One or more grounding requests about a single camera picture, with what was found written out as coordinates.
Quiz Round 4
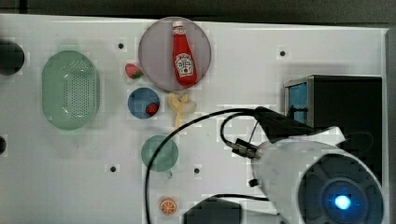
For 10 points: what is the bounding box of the orange slice toy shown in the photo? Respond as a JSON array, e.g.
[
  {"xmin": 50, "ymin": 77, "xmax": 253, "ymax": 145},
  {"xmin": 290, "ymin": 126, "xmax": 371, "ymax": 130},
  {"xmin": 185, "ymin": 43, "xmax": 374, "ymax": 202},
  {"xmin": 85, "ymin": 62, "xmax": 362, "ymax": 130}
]
[{"xmin": 160, "ymin": 197, "xmax": 177, "ymax": 216}]

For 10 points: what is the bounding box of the peeled banana toy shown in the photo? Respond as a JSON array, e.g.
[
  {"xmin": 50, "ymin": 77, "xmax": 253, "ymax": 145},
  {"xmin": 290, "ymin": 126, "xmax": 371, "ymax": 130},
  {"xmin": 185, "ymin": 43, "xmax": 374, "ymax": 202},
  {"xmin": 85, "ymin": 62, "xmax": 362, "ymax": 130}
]
[{"xmin": 167, "ymin": 92, "xmax": 197, "ymax": 129}]

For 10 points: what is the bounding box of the black pot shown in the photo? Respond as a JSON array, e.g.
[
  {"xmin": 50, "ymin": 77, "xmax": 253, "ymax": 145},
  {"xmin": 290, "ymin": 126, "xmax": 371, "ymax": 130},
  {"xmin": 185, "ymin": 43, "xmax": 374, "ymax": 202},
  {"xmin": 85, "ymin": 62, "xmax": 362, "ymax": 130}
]
[
  {"xmin": 0, "ymin": 39, "xmax": 25, "ymax": 76},
  {"xmin": 0, "ymin": 136, "xmax": 7, "ymax": 154}
]

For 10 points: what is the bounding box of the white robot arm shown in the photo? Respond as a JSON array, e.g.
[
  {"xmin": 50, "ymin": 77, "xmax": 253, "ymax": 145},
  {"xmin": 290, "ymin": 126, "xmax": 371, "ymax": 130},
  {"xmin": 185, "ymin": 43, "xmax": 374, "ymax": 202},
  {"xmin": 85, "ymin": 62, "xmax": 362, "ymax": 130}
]
[{"xmin": 251, "ymin": 106, "xmax": 385, "ymax": 224}]

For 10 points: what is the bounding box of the grey round plate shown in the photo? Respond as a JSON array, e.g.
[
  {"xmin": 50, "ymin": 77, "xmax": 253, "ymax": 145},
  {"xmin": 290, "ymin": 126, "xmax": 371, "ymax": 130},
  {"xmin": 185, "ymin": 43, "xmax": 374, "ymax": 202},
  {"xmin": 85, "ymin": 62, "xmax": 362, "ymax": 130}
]
[{"xmin": 138, "ymin": 17, "xmax": 212, "ymax": 91}]

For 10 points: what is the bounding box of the pink strawberry toy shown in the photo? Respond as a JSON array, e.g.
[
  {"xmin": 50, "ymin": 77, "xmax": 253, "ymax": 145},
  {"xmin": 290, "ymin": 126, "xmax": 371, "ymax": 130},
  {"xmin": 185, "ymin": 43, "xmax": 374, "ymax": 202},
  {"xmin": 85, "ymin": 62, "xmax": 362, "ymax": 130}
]
[{"xmin": 125, "ymin": 63, "xmax": 144, "ymax": 79}]

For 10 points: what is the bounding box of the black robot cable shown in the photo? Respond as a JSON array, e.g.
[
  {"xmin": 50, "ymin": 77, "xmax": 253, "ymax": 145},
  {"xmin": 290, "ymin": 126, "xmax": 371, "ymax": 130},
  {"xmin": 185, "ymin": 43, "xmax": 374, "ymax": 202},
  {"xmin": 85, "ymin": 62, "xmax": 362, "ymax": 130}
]
[{"xmin": 143, "ymin": 107, "xmax": 269, "ymax": 224}]

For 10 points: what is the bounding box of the blue small bowl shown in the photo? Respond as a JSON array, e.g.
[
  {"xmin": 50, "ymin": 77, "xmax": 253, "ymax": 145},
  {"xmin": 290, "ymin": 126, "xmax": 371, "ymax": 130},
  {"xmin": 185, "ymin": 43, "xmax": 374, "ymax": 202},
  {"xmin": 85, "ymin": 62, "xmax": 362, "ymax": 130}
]
[{"xmin": 127, "ymin": 88, "xmax": 161, "ymax": 119}]

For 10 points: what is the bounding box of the black pot lower left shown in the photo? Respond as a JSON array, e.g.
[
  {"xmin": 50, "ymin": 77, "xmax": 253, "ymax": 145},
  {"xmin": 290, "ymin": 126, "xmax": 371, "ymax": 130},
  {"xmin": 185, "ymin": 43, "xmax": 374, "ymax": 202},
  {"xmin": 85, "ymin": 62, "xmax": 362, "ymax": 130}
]
[{"xmin": 0, "ymin": 136, "xmax": 7, "ymax": 154}]

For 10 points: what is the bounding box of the red ketchup bottle toy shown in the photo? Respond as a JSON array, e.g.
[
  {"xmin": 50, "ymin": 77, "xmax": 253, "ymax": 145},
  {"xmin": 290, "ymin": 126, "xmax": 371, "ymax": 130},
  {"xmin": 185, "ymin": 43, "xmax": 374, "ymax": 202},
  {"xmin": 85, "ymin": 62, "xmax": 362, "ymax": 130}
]
[{"xmin": 172, "ymin": 21, "xmax": 197, "ymax": 87}]

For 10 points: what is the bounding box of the green perforated colander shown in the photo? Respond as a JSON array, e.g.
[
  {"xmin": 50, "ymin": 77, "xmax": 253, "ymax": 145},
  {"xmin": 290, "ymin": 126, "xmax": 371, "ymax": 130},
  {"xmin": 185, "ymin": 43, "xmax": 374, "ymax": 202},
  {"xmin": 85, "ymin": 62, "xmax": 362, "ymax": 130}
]
[{"xmin": 42, "ymin": 50, "xmax": 100, "ymax": 131}]

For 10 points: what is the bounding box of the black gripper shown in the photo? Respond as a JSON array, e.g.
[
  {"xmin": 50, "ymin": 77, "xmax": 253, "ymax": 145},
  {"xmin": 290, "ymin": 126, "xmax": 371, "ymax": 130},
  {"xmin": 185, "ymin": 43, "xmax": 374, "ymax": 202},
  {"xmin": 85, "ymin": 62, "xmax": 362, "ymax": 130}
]
[{"xmin": 253, "ymin": 106, "xmax": 314, "ymax": 142}]

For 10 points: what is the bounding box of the black pot top left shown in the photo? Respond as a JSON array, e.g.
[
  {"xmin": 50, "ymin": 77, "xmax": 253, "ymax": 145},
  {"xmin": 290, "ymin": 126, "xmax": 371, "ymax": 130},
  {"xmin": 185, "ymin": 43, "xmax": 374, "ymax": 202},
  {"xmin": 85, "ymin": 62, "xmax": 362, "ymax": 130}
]
[{"xmin": 0, "ymin": 39, "xmax": 25, "ymax": 76}]

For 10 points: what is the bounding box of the red strawberry in bowl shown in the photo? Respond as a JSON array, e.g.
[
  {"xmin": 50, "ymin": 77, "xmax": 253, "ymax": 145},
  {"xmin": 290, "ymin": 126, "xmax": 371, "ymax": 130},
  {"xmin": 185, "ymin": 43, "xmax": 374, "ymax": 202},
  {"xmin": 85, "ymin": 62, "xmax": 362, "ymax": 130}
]
[{"xmin": 146, "ymin": 103, "xmax": 159, "ymax": 117}]

